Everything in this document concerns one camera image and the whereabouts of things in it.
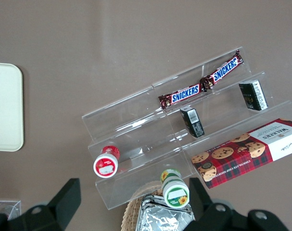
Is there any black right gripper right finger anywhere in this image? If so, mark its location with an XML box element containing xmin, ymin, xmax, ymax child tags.
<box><xmin>183</xmin><ymin>177</ymin><xmax>290</xmax><ymax>231</ymax></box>

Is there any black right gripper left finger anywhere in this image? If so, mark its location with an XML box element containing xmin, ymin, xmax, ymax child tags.
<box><xmin>0</xmin><ymin>178</ymin><xmax>82</xmax><ymax>231</ymax></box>

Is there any oval light wicker basket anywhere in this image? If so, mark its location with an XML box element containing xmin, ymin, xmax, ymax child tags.
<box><xmin>120</xmin><ymin>180</ymin><xmax>192</xmax><ymax>231</ymax></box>

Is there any cream plastic serving tray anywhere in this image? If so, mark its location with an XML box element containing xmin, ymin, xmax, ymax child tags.
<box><xmin>0</xmin><ymin>62</ymin><xmax>25</xmax><ymax>152</ymax></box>

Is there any clear acrylic bottle rack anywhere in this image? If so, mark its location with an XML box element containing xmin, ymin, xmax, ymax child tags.
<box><xmin>0</xmin><ymin>200</ymin><xmax>22</xmax><ymax>221</ymax></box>

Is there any green sunflower lid cup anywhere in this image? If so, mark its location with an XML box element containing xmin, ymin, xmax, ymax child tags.
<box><xmin>160</xmin><ymin>168</ymin><xmax>190</xmax><ymax>209</ymax></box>

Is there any aluminium foil container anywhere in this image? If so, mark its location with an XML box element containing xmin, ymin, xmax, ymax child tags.
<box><xmin>135</xmin><ymin>193</ymin><xmax>196</xmax><ymax>231</ymax></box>

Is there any Walkers red tartan cookie box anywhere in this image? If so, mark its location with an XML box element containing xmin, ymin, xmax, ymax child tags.
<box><xmin>190</xmin><ymin>117</ymin><xmax>292</xmax><ymax>190</ymax></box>

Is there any red lid small cup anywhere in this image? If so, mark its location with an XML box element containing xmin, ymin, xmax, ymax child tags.
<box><xmin>92</xmin><ymin>144</ymin><xmax>121</xmax><ymax>179</ymax></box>

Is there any small black barcode box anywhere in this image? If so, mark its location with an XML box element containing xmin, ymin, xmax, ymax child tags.
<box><xmin>179</xmin><ymin>106</ymin><xmax>205</xmax><ymax>139</ymax></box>

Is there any clear acrylic stepped stand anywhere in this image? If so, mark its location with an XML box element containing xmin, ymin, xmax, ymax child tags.
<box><xmin>81</xmin><ymin>84</ymin><xmax>193</xmax><ymax>211</ymax></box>
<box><xmin>152</xmin><ymin>46</ymin><xmax>292</xmax><ymax>191</ymax></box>

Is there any Snickers chocolate bar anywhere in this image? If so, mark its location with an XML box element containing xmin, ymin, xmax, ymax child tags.
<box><xmin>158</xmin><ymin>83</ymin><xmax>202</xmax><ymax>109</ymax></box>
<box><xmin>199</xmin><ymin>49</ymin><xmax>245</xmax><ymax>93</ymax></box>

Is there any small black gold-print box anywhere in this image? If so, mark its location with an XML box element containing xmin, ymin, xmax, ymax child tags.
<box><xmin>238</xmin><ymin>79</ymin><xmax>269</xmax><ymax>112</ymax></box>

